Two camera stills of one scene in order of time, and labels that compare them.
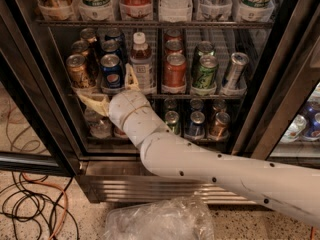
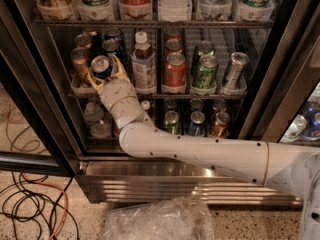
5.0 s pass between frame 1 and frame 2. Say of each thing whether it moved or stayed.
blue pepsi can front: moved
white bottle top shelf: stayed
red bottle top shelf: stayed
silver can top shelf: stayed
